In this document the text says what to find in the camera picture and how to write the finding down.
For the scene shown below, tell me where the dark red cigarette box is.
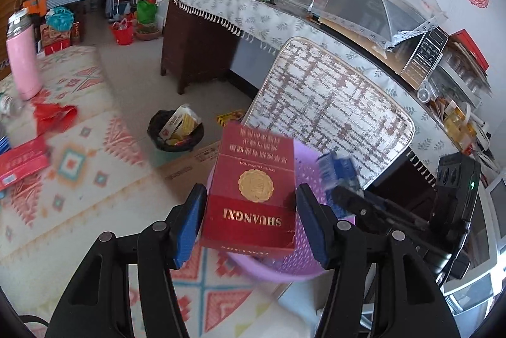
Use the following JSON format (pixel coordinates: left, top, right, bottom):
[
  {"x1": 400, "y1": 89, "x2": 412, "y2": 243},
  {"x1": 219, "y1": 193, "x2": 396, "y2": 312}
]
[{"x1": 198, "y1": 120, "x2": 298, "y2": 255}]

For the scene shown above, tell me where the green bag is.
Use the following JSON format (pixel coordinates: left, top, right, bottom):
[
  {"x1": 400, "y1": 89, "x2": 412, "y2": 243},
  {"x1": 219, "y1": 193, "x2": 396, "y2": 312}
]
[{"x1": 136, "y1": 0, "x2": 159, "y2": 26}]

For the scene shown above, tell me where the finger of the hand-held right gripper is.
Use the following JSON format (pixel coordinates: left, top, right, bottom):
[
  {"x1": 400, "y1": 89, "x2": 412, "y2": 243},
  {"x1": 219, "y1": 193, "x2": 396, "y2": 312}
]
[
  {"x1": 331, "y1": 186, "x2": 428, "y2": 236},
  {"x1": 361, "y1": 190, "x2": 435, "y2": 228}
]

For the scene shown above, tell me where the leaf print fringed cloth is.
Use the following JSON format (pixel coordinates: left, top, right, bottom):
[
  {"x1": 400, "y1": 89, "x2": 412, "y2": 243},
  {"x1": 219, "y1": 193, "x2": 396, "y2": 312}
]
[{"x1": 165, "y1": 0, "x2": 481, "y2": 180}]

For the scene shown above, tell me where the black trash bin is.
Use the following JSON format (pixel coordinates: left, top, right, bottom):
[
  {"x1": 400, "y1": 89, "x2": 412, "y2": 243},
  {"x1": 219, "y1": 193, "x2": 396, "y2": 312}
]
[{"x1": 146, "y1": 106, "x2": 206, "y2": 153}]

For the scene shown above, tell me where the microwave oven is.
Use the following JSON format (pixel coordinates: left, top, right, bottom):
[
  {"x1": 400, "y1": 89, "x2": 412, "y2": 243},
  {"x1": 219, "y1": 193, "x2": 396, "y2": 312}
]
[{"x1": 319, "y1": 0, "x2": 450, "y2": 90}]

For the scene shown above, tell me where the geometric patterned tablecloth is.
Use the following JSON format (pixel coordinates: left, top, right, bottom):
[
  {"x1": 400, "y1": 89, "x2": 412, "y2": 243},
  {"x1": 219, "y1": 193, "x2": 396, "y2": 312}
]
[{"x1": 0, "y1": 45, "x2": 279, "y2": 338}]

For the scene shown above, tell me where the patterned fabric chair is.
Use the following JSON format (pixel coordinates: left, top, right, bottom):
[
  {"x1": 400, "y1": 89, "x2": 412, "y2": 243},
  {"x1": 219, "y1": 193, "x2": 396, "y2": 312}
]
[{"x1": 240, "y1": 36, "x2": 417, "y2": 201}]

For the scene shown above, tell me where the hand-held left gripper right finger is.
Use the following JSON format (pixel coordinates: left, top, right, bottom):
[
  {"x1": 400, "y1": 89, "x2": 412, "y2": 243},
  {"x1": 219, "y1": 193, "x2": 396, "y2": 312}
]
[{"x1": 296, "y1": 184, "x2": 451, "y2": 338}]

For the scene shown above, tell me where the dark wooden cabinet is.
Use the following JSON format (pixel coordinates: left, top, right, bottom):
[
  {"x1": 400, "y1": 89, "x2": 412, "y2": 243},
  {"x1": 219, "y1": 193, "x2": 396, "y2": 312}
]
[{"x1": 159, "y1": 0, "x2": 243, "y2": 96}]

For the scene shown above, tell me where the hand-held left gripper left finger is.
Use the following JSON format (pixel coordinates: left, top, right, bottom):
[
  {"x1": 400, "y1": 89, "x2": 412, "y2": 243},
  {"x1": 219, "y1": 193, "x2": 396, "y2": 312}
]
[{"x1": 43, "y1": 183, "x2": 208, "y2": 338}]

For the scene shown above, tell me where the pink thermos flask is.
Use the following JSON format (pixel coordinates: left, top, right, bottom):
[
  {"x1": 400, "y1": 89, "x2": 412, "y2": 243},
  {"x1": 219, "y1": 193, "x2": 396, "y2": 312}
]
[{"x1": 5, "y1": 15, "x2": 44, "y2": 102}]

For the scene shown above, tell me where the long red carton box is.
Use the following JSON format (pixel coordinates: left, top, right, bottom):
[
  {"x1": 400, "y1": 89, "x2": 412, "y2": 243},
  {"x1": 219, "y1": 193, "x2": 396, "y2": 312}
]
[{"x1": 0, "y1": 135, "x2": 51, "y2": 191}]

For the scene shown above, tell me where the purple perforated plastic basket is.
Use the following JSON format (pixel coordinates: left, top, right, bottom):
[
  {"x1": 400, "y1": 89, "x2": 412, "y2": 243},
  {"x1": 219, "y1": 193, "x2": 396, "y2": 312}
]
[{"x1": 206, "y1": 138, "x2": 358, "y2": 282}]

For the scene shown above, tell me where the red plastic bag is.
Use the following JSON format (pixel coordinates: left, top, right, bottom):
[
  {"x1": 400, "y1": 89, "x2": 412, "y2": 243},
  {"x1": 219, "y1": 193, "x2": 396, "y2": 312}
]
[{"x1": 33, "y1": 103, "x2": 80, "y2": 135}]

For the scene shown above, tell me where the flattened cardboard sheet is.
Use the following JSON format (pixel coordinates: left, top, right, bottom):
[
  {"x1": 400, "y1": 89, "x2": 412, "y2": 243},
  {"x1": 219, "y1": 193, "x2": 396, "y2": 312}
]
[{"x1": 156, "y1": 139, "x2": 223, "y2": 186}]

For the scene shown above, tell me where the teal bag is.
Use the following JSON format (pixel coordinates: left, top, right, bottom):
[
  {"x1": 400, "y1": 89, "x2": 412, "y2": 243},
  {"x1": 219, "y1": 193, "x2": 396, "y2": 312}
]
[{"x1": 45, "y1": 7, "x2": 77, "y2": 33}]

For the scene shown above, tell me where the flat yellow box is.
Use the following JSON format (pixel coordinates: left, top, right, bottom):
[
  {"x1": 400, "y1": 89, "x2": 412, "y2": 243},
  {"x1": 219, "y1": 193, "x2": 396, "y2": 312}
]
[{"x1": 216, "y1": 110, "x2": 245, "y2": 126}]

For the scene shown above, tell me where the yellow white box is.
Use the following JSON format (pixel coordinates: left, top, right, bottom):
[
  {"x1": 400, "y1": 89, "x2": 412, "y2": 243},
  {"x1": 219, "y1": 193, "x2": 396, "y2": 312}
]
[{"x1": 159, "y1": 104, "x2": 199, "y2": 140}]

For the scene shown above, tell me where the small blue white box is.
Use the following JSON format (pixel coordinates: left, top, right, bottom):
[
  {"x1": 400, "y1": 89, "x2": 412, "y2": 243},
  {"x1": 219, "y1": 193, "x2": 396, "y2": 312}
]
[{"x1": 318, "y1": 151, "x2": 358, "y2": 190}]

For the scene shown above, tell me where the red gift box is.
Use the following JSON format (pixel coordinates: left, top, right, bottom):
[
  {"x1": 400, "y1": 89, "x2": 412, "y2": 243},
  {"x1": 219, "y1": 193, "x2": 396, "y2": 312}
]
[{"x1": 450, "y1": 28, "x2": 490, "y2": 70}]

